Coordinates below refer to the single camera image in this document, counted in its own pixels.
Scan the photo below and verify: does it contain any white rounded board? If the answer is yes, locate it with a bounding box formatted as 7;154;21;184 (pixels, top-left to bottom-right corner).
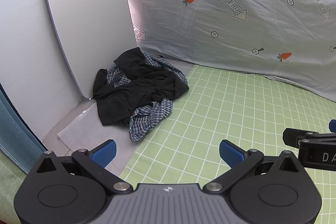
41;0;138;101

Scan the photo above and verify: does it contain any blue plaid shirt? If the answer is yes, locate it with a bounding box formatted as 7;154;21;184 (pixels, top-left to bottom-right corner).
106;52;188;142

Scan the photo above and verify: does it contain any green cloth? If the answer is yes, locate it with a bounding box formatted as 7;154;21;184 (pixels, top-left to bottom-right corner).
0;151;28;222

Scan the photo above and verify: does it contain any translucent plastic sheet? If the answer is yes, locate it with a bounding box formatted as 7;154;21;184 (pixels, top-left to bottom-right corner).
57;55;195;178

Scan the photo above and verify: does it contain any teal curtain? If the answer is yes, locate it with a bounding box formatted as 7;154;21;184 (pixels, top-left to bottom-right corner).
0;82;46;175

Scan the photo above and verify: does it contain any black sweater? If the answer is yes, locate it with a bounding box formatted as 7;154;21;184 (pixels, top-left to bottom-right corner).
92;47;190;126

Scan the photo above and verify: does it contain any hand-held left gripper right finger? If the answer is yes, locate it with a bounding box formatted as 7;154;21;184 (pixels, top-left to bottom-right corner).
203;139;306;194

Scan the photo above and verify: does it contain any green checked bed sheet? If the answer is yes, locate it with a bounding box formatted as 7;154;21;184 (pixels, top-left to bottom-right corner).
119;64;336;224

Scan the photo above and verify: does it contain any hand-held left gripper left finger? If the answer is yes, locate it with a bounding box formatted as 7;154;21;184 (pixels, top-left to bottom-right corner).
34;139;133;195

